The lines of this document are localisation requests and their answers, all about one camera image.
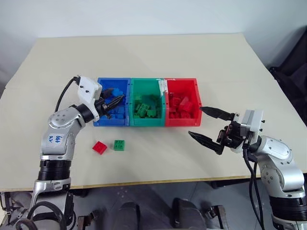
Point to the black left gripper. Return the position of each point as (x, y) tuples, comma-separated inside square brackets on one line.
[(102, 106)]

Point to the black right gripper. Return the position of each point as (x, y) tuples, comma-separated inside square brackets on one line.
[(233, 136)]

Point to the blue toy brick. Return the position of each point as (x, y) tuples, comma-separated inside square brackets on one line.
[(117, 92), (118, 116), (119, 110)]

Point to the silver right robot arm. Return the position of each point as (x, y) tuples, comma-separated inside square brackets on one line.
[(280, 163)]

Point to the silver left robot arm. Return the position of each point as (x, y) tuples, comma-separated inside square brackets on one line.
[(58, 134)]

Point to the blue plastic bin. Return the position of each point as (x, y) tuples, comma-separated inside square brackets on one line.
[(112, 122)]

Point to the red toy brick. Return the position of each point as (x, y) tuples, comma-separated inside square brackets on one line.
[(175, 100), (186, 103), (185, 115), (173, 115), (100, 146)]

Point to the red plastic bin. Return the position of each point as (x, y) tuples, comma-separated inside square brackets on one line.
[(182, 122)]

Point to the green toy brick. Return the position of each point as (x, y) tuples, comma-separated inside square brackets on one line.
[(141, 109), (119, 145), (137, 116), (151, 112)]

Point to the green plastic bin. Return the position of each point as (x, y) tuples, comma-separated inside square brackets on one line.
[(146, 122)]

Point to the white tape strip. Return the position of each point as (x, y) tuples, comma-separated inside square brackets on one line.
[(163, 86)]

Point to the black table caster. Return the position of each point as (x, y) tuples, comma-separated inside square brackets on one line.
[(219, 185), (80, 192)]

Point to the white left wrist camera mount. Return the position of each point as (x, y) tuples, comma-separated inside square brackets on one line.
[(88, 89)]

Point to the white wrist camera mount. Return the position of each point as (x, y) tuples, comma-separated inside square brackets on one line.
[(253, 121), (88, 89)]

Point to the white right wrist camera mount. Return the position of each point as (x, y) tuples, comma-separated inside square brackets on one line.
[(253, 121)]

